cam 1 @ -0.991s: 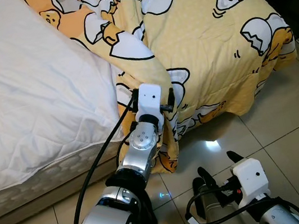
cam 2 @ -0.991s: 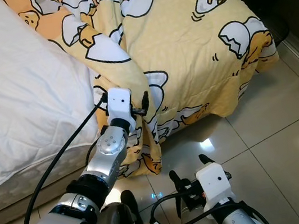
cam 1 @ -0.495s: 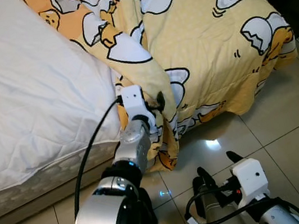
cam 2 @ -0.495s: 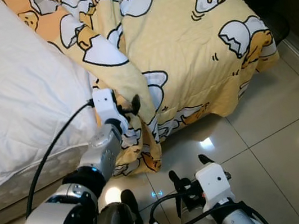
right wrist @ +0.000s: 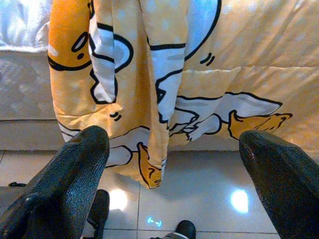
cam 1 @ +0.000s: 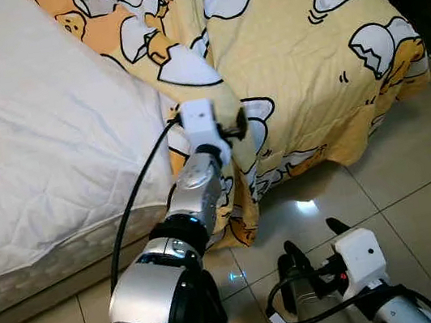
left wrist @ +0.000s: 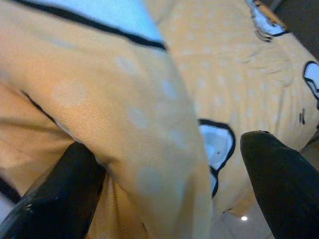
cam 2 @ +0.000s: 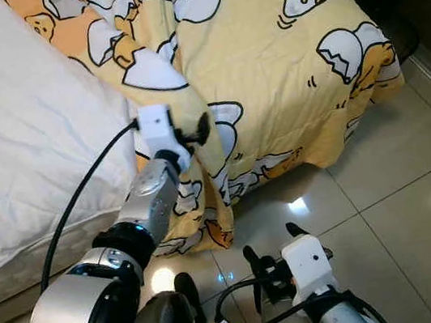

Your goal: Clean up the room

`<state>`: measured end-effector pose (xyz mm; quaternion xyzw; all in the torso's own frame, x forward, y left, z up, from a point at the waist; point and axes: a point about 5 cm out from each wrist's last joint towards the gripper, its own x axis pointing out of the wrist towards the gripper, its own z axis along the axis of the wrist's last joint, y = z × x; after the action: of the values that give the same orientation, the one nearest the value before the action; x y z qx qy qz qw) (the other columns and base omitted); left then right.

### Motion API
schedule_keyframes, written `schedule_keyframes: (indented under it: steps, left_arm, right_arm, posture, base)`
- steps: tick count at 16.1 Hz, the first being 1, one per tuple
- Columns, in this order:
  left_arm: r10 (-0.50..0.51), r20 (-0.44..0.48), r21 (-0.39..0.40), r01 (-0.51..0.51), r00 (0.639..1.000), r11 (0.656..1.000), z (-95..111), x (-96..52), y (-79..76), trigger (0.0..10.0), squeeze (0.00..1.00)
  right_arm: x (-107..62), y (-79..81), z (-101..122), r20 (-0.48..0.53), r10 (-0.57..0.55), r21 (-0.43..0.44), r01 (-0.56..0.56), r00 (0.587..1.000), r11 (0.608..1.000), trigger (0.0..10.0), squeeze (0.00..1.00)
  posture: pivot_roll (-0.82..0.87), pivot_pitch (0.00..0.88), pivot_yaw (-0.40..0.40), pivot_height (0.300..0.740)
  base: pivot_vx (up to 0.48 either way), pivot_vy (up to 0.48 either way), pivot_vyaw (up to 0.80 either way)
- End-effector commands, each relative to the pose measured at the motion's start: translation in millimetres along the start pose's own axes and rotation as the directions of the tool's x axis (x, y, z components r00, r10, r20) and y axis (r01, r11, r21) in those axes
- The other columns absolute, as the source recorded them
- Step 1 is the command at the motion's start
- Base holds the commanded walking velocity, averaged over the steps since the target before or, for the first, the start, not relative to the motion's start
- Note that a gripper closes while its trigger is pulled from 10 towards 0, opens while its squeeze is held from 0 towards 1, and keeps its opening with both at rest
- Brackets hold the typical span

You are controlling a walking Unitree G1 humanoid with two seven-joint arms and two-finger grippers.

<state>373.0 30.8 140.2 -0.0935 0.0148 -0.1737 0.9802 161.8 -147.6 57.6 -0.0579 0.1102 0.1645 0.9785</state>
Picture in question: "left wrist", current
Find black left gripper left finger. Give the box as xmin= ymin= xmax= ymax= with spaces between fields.
xmin=0 ymin=141 xmax=108 ymax=239

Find yellow egg print blanket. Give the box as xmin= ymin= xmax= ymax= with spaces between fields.
xmin=0 ymin=0 xmax=319 ymax=239

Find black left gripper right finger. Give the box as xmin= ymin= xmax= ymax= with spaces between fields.
xmin=240 ymin=131 xmax=319 ymax=239

